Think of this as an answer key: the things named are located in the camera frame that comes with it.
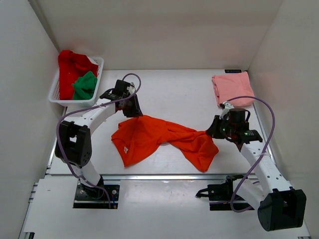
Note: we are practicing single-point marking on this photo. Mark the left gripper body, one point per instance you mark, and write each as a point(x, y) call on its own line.
point(126, 109)

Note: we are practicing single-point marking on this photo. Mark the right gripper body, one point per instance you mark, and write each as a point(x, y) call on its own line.
point(226, 128)

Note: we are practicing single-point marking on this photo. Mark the orange t shirt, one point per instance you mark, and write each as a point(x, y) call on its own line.
point(138, 138)

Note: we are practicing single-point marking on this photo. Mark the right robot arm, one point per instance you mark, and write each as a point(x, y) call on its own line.
point(279, 206)

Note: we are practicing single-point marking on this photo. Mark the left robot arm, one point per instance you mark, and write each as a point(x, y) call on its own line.
point(74, 146)

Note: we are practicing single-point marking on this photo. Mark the green t shirt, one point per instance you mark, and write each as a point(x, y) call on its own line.
point(84, 87)

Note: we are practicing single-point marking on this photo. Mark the folded pink t shirt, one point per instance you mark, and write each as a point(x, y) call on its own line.
point(232, 85)

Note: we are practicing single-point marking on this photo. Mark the red t shirt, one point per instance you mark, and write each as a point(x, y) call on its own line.
point(71, 67)

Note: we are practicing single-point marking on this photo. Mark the black label plate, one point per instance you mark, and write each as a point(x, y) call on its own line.
point(232, 71)

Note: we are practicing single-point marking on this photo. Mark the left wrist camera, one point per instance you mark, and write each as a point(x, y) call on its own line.
point(131, 88)

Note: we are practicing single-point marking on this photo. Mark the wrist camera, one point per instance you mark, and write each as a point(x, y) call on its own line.
point(131, 88)
point(226, 106)

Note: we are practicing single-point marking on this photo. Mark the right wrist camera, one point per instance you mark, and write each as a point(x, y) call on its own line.
point(226, 106)

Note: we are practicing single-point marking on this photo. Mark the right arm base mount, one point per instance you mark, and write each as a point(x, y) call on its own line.
point(219, 195)

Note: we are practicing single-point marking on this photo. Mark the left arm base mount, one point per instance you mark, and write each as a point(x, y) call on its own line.
point(92, 198)

